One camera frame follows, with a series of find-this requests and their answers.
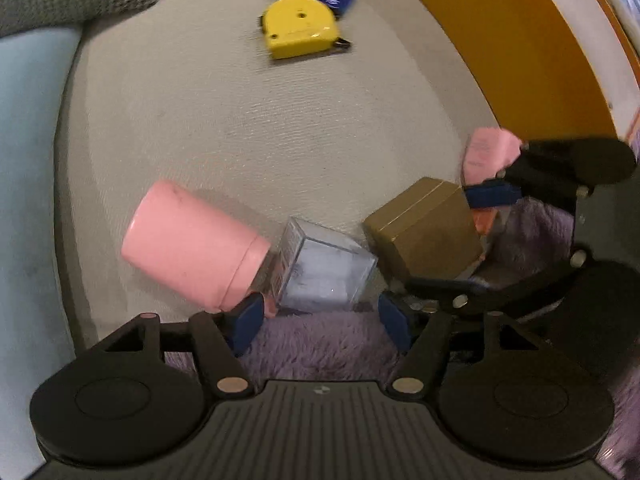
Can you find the light blue pillow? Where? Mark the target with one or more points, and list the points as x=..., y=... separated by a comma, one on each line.
x=25, y=160

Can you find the purple fuzzy blanket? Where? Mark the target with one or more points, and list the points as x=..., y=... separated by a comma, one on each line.
x=320, y=345

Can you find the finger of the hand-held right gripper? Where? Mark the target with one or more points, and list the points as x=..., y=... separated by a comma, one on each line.
x=492, y=195
x=500, y=300

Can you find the pink cylindrical jar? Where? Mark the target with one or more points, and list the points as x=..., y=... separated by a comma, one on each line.
x=190, y=245

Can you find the beige sofa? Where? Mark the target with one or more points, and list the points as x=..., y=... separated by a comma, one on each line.
x=250, y=125

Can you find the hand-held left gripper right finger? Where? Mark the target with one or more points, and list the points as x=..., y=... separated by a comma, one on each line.
x=395, y=322

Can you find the clear plastic box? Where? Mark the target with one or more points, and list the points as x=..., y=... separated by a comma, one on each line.
x=325, y=270

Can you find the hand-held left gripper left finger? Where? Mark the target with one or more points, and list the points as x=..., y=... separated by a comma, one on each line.
x=245, y=322

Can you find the brown cardboard box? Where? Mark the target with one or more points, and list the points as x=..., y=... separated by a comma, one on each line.
x=425, y=230

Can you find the yellow tape measure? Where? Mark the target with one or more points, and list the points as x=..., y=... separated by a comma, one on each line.
x=300, y=27

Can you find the orange cardboard box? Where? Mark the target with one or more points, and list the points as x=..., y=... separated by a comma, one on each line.
x=500, y=35

